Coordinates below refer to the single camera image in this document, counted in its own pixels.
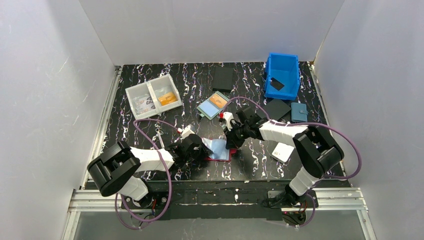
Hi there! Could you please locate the white card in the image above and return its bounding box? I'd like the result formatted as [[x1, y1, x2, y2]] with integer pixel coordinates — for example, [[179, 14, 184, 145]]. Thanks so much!
[[271, 142, 295, 163]]

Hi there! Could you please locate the black card in bin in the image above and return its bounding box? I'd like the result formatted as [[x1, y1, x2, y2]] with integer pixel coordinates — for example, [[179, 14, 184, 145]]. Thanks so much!
[[270, 77, 285, 91]]

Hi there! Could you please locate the dark grey flat wallet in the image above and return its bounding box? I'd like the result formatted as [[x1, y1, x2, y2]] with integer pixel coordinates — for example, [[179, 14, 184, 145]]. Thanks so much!
[[256, 99, 291, 121]]

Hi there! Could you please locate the clear two-compartment tray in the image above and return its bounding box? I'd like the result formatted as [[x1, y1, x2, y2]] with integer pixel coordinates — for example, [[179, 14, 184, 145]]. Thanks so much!
[[125, 74, 183, 120]]

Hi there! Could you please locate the orange card in tray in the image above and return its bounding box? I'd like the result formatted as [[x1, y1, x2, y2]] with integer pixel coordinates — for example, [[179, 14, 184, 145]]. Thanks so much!
[[158, 91, 178, 106]]

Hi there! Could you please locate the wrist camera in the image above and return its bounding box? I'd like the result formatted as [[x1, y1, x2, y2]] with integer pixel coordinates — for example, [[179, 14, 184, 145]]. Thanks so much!
[[177, 124, 195, 139], [218, 112, 234, 131]]

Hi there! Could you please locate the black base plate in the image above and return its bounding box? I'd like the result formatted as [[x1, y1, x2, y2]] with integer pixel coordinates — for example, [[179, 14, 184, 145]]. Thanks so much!
[[121, 180, 319, 223]]

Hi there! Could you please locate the aluminium frame rail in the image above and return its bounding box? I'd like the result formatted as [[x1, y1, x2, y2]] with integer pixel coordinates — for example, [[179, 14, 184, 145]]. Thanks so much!
[[63, 62, 373, 240]]

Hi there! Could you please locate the green open card wallet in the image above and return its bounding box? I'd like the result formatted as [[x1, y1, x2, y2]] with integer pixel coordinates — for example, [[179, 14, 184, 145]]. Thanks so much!
[[196, 91, 230, 120]]

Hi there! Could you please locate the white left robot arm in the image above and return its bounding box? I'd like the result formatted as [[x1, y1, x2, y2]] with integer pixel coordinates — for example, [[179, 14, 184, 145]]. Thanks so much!
[[87, 133, 213, 201]]

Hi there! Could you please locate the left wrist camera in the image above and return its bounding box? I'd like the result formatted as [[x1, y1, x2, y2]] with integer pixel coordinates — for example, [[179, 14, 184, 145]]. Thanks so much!
[[177, 124, 195, 139]]

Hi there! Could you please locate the red card holder wallet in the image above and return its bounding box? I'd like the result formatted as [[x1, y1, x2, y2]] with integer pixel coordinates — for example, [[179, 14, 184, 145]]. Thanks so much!
[[202, 137, 238, 163]]

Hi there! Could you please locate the patterned card in tray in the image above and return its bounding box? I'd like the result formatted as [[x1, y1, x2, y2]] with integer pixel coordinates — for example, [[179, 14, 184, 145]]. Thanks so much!
[[133, 95, 156, 115]]

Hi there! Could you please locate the blue plastic bin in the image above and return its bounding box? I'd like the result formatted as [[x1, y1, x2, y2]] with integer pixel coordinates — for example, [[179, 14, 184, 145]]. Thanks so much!
[[264, 52, 300, 101]]

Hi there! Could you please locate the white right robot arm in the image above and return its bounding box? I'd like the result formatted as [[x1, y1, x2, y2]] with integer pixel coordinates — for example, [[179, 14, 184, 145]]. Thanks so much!
[[219, 107, 345, 199]]

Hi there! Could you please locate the black wallet at back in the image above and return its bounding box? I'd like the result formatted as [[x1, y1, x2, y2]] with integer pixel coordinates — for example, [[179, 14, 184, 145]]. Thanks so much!
[[212, 66, 234, 93]]

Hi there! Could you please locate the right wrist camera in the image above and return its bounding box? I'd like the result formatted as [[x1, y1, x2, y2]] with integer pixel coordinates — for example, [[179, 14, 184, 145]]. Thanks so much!
[[218, 112, 234, 131]]

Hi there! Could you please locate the blue snap wallet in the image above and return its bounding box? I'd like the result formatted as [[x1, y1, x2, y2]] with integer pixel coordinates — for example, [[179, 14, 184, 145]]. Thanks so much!
[[290, 102, 308, 123]]

